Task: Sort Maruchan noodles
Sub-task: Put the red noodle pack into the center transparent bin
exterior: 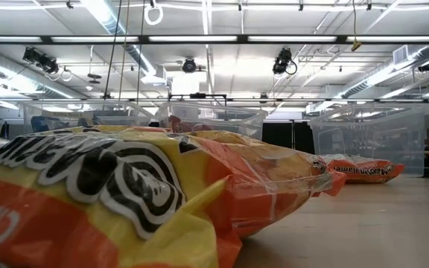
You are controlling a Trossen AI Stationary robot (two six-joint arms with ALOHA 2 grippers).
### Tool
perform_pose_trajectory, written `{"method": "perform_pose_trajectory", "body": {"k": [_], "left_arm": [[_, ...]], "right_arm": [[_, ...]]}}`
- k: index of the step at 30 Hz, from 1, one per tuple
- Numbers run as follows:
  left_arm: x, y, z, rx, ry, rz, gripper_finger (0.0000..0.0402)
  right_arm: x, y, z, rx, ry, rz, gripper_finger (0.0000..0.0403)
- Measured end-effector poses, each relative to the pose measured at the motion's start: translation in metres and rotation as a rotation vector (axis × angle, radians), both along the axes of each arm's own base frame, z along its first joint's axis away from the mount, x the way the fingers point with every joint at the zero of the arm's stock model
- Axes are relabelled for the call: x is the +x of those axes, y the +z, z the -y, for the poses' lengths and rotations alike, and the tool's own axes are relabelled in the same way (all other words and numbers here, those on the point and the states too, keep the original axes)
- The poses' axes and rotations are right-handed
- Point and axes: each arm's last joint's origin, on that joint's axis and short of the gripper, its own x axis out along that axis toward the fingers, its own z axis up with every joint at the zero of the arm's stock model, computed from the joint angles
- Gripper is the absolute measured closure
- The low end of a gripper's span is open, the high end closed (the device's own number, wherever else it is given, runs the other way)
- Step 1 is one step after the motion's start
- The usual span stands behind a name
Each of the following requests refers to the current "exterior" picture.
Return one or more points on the black overhead frame beam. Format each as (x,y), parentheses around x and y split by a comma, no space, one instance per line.
(243,38)

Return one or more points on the red Maruchan ramen packet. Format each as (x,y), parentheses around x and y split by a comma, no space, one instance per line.
(179,124)

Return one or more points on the black room partition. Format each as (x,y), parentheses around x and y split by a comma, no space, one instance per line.
(285,136)

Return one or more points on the white ceiling vent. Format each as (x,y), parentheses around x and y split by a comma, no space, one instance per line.
(404,54)

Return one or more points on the black ceiling spotlight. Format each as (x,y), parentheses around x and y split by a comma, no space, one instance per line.
(189,66)
(45,64)
(426,67)
(282,61)

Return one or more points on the black round pendant lamp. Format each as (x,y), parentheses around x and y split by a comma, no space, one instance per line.
(94,76)

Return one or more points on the orange Maruchan ramen packet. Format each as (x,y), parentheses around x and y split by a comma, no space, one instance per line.
(363,169)
(125,204)

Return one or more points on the black metal stand frame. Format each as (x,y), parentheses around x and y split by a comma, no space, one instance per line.
(197,95)

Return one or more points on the blue Maruchan ramen packet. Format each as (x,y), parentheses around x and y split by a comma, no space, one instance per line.
(88,122)
(47,123)

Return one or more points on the silver air duct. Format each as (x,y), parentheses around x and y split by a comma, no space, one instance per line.
(106,18)
(13,80)
(359,87)

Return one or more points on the white LED light strip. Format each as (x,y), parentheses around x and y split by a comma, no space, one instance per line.
(389,38)
(95,39)
(9,39)
(292,38)
(192,38)

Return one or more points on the clear plastic bin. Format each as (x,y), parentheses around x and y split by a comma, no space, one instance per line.
(237,119)
(125,115)
(386,141)

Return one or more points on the black upright post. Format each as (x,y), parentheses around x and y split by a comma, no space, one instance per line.
(4,130)

